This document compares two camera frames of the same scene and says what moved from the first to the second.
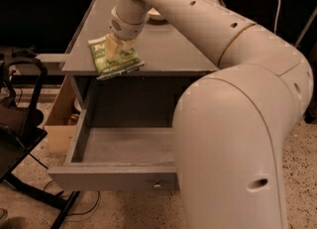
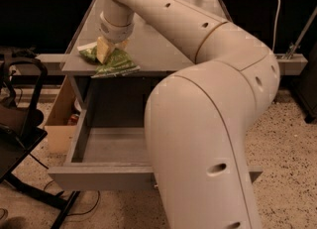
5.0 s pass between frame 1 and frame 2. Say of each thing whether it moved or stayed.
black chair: stayed
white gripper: moved
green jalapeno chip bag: moved
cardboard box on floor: stayed
